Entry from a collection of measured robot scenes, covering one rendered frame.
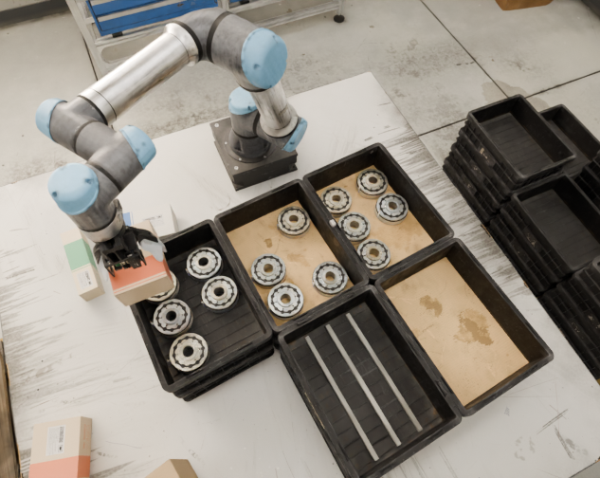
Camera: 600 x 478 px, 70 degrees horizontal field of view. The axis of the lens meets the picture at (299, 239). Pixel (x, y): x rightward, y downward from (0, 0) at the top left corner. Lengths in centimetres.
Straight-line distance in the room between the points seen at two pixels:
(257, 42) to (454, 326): 91
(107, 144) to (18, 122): 239
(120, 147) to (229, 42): 35
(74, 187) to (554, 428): 137
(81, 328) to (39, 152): 165
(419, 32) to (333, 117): 178
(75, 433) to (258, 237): 73
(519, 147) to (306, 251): 127
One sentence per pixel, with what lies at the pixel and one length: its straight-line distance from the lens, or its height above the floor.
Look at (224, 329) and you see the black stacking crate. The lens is 125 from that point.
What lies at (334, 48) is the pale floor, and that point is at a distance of 325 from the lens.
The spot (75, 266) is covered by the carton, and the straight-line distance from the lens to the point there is 154.
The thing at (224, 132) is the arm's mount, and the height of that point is 81.
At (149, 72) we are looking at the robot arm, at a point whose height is 140.
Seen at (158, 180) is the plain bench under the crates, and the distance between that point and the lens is 169.
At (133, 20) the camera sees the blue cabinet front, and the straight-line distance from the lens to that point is 298.
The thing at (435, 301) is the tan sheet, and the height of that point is 83.
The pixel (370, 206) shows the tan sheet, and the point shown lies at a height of 83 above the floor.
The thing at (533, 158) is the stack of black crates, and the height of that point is 49.
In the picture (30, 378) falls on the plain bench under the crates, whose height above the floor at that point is 70.
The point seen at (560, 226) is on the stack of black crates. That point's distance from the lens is 223.
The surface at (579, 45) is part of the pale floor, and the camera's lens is 387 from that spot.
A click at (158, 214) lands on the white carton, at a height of 79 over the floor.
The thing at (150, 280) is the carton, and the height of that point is 112.
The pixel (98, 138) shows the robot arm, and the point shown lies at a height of 143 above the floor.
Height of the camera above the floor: 202
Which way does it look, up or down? 63 degrees down
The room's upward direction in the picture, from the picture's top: 2 degrees clockwise
